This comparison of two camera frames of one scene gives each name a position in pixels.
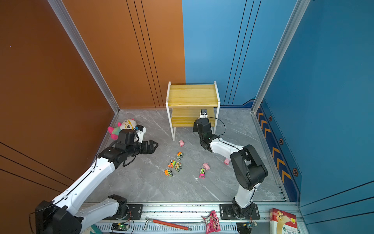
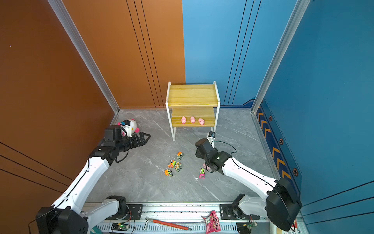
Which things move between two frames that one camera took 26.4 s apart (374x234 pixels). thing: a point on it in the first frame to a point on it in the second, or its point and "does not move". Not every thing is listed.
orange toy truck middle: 172,164 does not move
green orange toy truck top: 179,155 does not move
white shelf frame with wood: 184,102 does not move
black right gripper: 196,125 to 197,153
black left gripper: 151,149 to 143,141
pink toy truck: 202,173 does not move
